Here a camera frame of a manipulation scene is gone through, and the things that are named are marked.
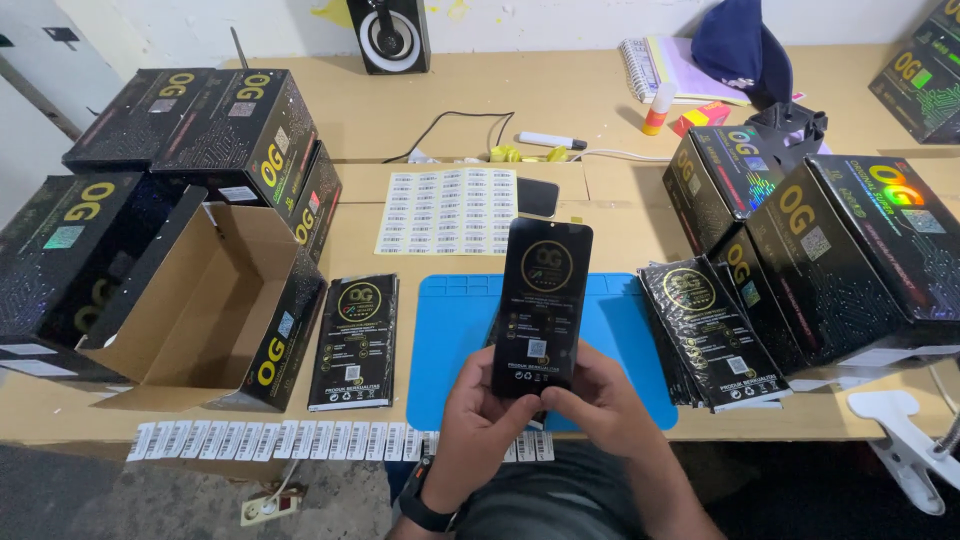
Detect white power strip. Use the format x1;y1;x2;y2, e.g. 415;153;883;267
240;459;307;528

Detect person's grey trousers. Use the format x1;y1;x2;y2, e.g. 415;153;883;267
390;438;655;540

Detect thick stack of black packets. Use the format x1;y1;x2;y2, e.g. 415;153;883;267
637;256;793;414

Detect white clamp lamp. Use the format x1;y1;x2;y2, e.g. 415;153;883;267
846;389;960;517

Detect person's left hand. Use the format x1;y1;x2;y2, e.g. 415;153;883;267
421;348;549;516

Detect black cable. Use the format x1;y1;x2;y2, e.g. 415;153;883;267
381;111;516;165

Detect yellow tape scraps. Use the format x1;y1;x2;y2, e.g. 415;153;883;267
489;144;571;165

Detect barcode sticker sheet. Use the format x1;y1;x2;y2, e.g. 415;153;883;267
374;168;519;257

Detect black phone screen packet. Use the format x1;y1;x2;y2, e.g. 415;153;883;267
490;216;594;401

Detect small red yellow box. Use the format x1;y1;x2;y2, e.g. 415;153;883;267
672;101;732;139

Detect white marker pen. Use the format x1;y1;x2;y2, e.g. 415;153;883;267
517;131;589;151

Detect open black cardboard box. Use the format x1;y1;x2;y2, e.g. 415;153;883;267
76;184;328;413

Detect row of barcode sticker strips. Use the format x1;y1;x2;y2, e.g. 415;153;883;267
126;420;556;464

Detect black smartphone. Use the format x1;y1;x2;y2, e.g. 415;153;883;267
515;177;561;220

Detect black plastic holder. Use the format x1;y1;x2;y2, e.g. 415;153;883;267
744;101;831;175

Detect thin stack of black packets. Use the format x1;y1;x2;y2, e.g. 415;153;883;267
307;273;400;413

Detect black wristwatch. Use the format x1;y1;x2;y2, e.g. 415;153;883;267
396;456;460;534

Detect blue silicone work mat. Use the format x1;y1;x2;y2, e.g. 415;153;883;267
405;272;679;433

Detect spiral notebook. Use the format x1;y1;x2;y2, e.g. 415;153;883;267
618;34;753;107

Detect white orange glue stick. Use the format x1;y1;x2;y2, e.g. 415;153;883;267
641;81;679;137

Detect white cable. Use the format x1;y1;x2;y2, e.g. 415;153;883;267
571;147;673;164

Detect black printed cardboard box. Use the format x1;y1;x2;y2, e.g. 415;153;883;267
708;227;810;376
289;140;344;265
0;171;185;384
663;125;786;258
745;154;960;370
62;67;216;175
151;69;321;220
867;0;960;146

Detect dark blue cap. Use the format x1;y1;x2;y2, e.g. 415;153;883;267
690;0;795;112

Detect person's right hand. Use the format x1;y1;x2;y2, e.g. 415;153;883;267
538;341;663;472

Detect black speaker with white ring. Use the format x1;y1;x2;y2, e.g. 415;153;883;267
345;0;433;76

